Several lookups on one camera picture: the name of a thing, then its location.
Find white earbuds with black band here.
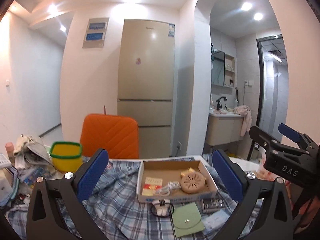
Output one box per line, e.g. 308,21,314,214
150,199,175,218

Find yellow bin with green rim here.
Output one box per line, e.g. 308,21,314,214
49,141,82,173

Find wall electrical panel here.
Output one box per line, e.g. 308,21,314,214
82,17,109,49

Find pink towel on vanity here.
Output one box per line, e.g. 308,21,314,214
234,105,252,137

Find black Poke card box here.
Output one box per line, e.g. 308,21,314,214
201,198,225,213

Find bathroom vanity cabinet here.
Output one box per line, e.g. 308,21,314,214
206,113,244,146

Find beige three-door refrigerator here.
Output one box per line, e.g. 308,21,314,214
117,20,175,159

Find cardboard box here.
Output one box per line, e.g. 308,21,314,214
136,159,218,204

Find plastic snack bag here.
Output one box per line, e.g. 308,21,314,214
257,152,278,181

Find white charging cable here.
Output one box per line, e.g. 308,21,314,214
154,180,181,197

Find beige round silicone disc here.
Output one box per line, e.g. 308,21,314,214
180,171,206,194

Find light blue tissue pack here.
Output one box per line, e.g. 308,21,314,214
202,209,230,235

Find green snap pouch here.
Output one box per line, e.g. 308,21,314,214
172,202,204,238

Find person's right hand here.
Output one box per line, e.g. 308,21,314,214
285,180,319,234

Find bathroom mirror cabinet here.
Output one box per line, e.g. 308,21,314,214
211,47,236,88

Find black bathroom faucet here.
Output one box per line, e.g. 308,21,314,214
216,96,227,111

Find red and cream cigarette pack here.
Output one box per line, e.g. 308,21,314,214
142,177,163,196

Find pile of clothes and papers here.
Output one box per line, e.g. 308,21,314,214
1,134,59,207

